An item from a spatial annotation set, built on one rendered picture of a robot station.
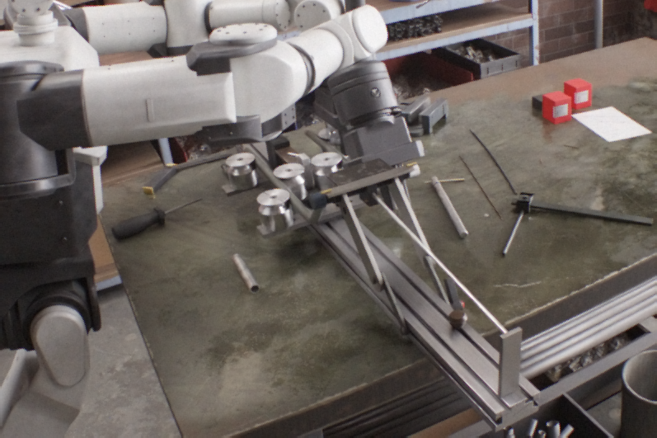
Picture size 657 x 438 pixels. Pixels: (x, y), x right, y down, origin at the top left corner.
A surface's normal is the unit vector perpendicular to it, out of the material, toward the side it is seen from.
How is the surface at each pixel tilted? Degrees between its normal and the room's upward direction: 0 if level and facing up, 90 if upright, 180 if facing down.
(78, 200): 104
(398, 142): 60
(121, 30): 79
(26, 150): 73
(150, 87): 55
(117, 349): 0
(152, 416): 0
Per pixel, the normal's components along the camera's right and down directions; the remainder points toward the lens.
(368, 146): 0.29, -0.10
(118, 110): 0.21, 0.24
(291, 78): 0.70, 0.26
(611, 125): -0.12, -0.87
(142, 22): 0.54, 0.16
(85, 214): 0.88, 0.33
